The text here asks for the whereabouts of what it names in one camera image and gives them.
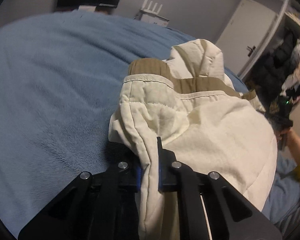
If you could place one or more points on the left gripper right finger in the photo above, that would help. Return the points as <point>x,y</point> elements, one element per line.
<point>209,207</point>

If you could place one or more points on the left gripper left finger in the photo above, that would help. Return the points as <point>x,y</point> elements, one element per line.
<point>94,206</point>

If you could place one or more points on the cream hooded puffer jacket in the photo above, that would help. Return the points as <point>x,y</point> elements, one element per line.
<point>189,103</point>

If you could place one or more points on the pile of dark clothes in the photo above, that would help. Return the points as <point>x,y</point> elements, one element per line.
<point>277,69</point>

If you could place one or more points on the person right hand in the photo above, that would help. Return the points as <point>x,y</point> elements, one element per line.
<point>286,138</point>

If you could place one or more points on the white door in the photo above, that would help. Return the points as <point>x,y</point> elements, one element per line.
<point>247,27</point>

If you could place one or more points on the white box under router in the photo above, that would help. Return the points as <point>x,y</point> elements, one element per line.
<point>152,19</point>

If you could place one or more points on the white wifi router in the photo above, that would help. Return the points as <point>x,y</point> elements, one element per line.
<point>151,8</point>

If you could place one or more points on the black door handle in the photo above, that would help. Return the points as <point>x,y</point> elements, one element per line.
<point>251,50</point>

